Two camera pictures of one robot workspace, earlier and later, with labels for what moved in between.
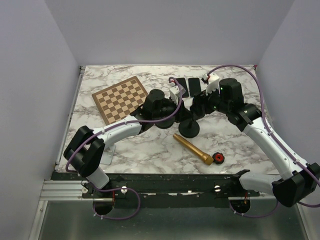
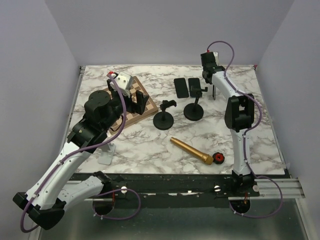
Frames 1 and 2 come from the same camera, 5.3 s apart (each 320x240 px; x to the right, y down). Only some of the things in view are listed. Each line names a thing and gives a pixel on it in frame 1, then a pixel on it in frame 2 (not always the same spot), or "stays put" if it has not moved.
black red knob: [218, 158] stays put
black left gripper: [183, 114] to [138, 107]
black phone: [182, 81] stays put
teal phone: [194, 88] stays put
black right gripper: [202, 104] to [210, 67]
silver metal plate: [108, 154] stays put
